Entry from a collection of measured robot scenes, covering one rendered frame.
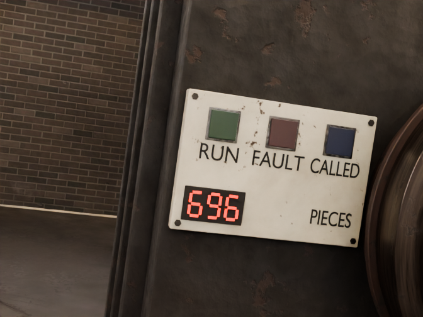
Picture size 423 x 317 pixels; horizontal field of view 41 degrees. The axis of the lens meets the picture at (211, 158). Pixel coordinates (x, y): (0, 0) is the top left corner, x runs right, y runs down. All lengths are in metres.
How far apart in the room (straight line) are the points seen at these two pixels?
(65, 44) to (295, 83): 6.02
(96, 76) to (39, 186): 1.42
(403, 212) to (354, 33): 0.27
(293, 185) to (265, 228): 0.07
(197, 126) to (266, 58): 0.13
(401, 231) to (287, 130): 0.19
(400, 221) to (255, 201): 0.19
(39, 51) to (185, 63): 6.03
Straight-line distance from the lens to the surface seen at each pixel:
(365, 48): 0.81
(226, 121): 0.72
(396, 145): 0.73
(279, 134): 0.74
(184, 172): 0.72
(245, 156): 0.73
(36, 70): 6.73
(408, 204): 0.67
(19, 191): 6.79
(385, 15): 0.83
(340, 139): 0.77
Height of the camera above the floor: 1.19
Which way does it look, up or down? 3 degrees down
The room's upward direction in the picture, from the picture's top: 8 degrees clockwise
